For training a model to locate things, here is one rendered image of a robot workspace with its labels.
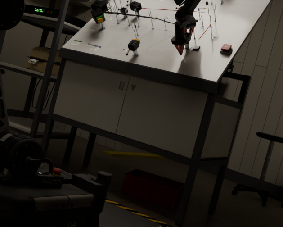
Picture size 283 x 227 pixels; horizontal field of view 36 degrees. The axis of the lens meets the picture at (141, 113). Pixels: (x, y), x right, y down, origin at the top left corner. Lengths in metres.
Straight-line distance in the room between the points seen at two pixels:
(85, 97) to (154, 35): 0.63
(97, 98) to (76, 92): 0.19
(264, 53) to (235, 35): 2.12
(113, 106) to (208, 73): 0.67
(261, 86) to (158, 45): 2.22
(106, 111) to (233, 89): 2.42
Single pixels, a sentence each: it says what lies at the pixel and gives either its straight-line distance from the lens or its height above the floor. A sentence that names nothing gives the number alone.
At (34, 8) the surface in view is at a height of 1.11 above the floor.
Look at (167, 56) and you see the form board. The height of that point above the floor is 0.97.
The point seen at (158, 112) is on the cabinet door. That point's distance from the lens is 2.65.
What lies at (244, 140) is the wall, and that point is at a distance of 4.88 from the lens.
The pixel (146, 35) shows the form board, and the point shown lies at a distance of 2.97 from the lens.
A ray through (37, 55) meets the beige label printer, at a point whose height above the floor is 0.78.
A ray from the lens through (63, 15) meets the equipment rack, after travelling 3.16.
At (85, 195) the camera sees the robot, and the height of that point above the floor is 0.24.
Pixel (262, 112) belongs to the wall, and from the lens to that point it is 4.83.
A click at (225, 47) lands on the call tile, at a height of 1.09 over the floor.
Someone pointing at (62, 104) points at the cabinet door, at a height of 0.49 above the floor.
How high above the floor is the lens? 0.71
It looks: 3 degrees down
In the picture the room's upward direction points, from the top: 14 degrees clockwise
